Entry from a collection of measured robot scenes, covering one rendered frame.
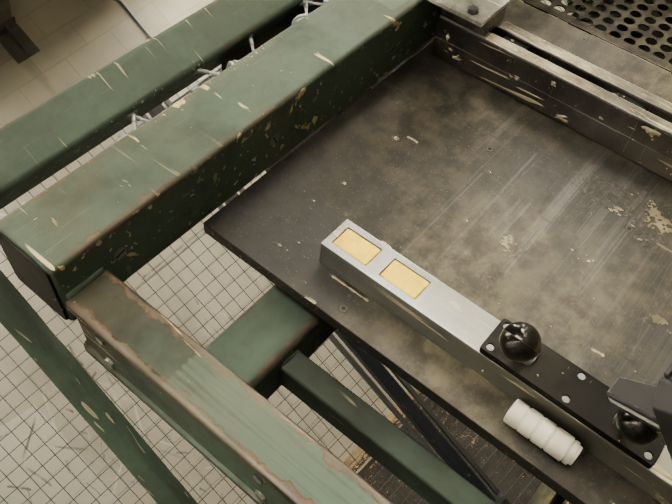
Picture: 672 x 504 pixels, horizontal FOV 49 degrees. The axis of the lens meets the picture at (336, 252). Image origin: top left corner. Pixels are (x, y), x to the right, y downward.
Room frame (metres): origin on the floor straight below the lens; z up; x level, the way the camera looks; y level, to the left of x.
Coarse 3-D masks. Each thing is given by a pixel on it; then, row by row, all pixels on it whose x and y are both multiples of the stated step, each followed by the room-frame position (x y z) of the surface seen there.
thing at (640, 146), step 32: (448, 0) 1.06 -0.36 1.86; (480, 0) 1.07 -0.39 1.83; (512, 0) 1.07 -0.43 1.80; (448, 32) 1.11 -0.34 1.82; (480, 32) 1.07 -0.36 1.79; (512, 32) 1.08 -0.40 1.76; (480, 64) 1.10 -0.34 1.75; (512, 64) 1.06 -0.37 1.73; (544, 64) 1.03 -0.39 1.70; (576, 64) 1.03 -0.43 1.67; (512, 96) 1.09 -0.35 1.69; (544, 96) 1.05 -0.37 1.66; (576, 96) 1.01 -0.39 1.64; (608, 96) 0.99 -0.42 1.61; (640, 96) 0.99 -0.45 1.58; (576, 128) 1.04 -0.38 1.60; (608, 128) 1.00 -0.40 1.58; (640, 128) 0.97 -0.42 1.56; (640, 160) 0.99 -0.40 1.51
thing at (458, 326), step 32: (352, 224) 0.88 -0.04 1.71; (320, 256) 0.88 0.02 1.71; (384, 256) 0.85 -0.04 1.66; (384, 288) 0.82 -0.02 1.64; (448, 288) 0.82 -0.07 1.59; (416, 320) 0.81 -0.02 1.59; (448, 320) 0.79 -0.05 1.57; (480, 320) 0.79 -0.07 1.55; (448, 352) 0.80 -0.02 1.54; (512, 384) 0.75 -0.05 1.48; (544, 416) 0.75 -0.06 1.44; (608, 448) 0.70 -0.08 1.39; (640, 480) 0.70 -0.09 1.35
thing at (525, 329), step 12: (516, 324) 0.65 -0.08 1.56; (528, 324) 0.65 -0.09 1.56; (504, 336) 0.65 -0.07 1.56; (516, 336) 0.64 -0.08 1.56; (528, 336) 0.64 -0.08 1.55; (540, 336) 0.65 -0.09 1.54; (504, 348) 0.65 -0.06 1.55; (516, 348) 0.64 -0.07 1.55; (528, 348) 0.64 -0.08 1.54; (540, 348) 0.65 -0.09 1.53; (516, 360) 0.65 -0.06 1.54; (528, 360) 0.65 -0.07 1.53
